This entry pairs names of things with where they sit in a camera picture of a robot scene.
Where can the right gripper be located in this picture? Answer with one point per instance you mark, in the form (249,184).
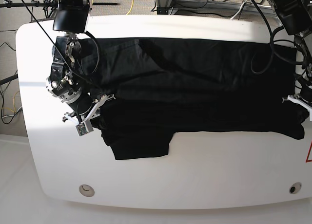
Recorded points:
(86,108)

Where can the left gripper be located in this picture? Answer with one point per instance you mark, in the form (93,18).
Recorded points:
(297,99)

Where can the black T-shirt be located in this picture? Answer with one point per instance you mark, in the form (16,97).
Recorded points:
(163,86)

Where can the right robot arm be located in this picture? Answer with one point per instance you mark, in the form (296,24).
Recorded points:
(78,77)

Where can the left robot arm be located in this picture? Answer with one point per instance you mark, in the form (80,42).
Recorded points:
(295,18)

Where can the red triangle warning sticker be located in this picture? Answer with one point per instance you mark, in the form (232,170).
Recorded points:
(309,155)

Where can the left table grommet cap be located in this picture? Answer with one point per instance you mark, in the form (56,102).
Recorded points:
(86,190)

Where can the table grommet cap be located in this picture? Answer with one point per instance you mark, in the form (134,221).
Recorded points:
(295,188)
(86,190)

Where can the right table grommet cap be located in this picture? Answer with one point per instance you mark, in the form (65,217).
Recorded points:
(295,188)

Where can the black tripod stand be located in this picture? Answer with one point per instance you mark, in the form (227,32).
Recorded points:
(36,9)

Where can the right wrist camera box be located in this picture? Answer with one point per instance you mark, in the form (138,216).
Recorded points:
(84,128)

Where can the aluminium frame base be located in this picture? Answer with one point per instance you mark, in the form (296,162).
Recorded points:
(222,9)

